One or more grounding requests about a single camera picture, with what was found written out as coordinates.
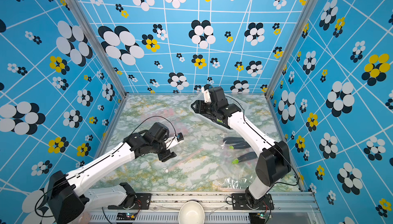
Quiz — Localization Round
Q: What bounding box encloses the dark purple eggplant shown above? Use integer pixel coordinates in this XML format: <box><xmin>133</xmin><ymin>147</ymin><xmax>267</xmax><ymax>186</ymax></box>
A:
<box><xmin>229</xmin><ymin>142</ymin><xmax>251</xmax><ymax>150</ymax></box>

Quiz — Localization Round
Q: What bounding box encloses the clear pink-dotted zip bag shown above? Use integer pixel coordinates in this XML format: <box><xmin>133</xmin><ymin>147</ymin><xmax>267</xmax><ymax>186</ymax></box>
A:
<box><xmin>215</xmin><ymin>133</ymin><xmax>257</xmax><ymax>191</ymax></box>

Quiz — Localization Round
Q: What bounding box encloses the eggplant with green stem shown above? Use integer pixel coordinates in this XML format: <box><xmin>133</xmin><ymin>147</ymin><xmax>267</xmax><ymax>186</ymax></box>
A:
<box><xmin>232</xmin><ymin>152</ymin><xmax>257</xmax><ymax>164</ymax></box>

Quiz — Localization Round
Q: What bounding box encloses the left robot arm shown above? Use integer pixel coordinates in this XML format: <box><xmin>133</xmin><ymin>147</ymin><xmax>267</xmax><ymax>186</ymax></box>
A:
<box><xmin>44</xmin><ymin>122</ymin><xmax>184</xmax><ymax>224</ymax></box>

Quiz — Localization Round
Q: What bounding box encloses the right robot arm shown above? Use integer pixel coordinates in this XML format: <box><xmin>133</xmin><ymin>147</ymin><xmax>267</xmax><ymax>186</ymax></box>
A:
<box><xmin>190</xmin><ymin>84</ymin><xmax>292</xmax><ymax>209</ymax></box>

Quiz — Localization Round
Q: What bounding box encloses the white plastic basket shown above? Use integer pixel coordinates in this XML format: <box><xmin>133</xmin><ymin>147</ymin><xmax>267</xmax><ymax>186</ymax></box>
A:
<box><xmin>190</xmin><ymin>92</ymin><xmax>244</xmax><ymax>131</ymax></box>

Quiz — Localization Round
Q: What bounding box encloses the white bowl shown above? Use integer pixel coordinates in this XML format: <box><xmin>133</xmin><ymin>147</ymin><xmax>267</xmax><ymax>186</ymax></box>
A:
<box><xmin>178</xmin><ymin>201</ymin><xmax>205</xmax><ymax>224</ymax></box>

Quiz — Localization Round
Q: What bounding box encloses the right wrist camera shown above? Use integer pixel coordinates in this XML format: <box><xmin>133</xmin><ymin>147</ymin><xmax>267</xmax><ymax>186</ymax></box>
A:
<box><xmin>201</xmin><ymin>87</ymin><xmax>211</xmax><ymax>103</ymax></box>

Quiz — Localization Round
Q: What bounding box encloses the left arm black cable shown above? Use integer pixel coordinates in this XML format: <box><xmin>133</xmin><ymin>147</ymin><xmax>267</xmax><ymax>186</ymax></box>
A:
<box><xmin>128</xmin><ymin>115</ymin><xmax>178</xmax><ymax>145</ymax></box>

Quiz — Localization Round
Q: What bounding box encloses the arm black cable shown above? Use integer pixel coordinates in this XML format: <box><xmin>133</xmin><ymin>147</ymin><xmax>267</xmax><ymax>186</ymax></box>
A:
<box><xmin>242</xmin><ymin>110</ymin><xmax>300</xmax><ymax>187</ymax></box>
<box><xmin>128</xmin><ymin>115</ymin><xmax>178</xmax><ymax>145</ymax></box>

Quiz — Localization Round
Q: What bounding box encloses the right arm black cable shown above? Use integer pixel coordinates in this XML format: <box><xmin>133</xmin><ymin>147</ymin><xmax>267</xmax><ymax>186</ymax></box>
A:
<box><xmin>242</xmin><ymin>110</ymin><xmax>300</xmax><ymax>187</ymax></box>

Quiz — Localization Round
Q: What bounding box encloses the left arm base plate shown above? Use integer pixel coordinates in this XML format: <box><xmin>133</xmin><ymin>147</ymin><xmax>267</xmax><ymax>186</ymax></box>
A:
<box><xmin>107</xmin><ymin>193</ymin><xmax>152</xmax><ymax>210</ymax></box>

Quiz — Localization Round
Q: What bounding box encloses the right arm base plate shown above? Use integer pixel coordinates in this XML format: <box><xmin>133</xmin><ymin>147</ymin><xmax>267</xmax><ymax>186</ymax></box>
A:
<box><xmin>231</xmin><ymin>193</ymin><xmax>274</xmax><ymax>211</ymax></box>

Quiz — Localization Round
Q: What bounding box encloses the aluminium front rail frame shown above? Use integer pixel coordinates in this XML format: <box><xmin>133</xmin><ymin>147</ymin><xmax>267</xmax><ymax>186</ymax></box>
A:
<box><xmin>81</xmin><ymin>190</ymin><xmax>325</xmax><ymax>224</ymax></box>

